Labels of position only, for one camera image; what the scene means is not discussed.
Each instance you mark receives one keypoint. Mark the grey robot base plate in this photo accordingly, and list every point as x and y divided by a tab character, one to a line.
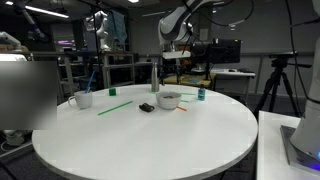
290	150

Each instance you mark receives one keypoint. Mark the grey background robot arm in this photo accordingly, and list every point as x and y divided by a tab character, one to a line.
31	23

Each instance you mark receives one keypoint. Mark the white mug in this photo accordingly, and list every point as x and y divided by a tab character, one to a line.
82	100

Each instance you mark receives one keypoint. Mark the blue hanging cloth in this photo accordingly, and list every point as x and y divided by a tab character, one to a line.
119	26

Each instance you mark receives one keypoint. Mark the black monitor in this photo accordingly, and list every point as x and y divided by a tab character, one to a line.
226	50

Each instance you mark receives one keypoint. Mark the green plastic straw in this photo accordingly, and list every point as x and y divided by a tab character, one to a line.
184	101
188	94
115	108

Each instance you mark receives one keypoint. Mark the stainless steel bottle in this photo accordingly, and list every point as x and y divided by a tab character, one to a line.
155	78

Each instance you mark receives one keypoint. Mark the grey metal frame bench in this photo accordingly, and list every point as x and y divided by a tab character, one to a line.
68	70

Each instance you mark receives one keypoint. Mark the black camera tripod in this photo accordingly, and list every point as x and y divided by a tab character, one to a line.
276	76

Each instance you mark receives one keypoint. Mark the white robot pedestal table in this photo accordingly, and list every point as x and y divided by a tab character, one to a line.
271	150

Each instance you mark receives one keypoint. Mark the white ceramic bowl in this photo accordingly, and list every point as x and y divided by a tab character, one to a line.
168	103

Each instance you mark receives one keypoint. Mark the white round floor base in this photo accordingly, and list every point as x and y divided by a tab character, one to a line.
15	137

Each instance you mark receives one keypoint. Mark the orange plastic straw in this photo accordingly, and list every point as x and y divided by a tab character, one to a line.
182	108

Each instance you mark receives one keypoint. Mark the blue straw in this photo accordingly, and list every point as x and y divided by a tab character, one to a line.
89	81

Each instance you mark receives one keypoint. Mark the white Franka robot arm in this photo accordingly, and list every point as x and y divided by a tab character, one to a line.
173	26

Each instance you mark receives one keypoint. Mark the small black object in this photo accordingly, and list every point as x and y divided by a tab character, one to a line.
146	107

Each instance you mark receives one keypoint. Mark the wooden table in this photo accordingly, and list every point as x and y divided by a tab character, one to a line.
205	81

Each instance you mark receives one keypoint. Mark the round white table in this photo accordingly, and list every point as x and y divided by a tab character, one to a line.
143	143

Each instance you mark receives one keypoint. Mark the multicoloured Rubik's cube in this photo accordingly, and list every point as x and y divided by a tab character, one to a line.
168	97

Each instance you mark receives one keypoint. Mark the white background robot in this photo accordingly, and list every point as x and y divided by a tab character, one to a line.
101	30

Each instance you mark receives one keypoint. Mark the small teal bottle far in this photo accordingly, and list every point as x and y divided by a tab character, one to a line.
112	92

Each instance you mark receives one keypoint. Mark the ceiling strip light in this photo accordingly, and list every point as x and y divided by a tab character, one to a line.
43	11
133	1

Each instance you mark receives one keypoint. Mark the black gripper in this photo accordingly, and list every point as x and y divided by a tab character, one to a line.
172	65

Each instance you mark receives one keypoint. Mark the black stereo camera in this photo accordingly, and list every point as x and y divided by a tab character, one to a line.
283	55

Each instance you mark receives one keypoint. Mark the white office desk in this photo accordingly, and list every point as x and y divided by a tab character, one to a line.
233	74

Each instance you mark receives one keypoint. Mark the grey metal frame table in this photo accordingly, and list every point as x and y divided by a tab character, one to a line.
106	66

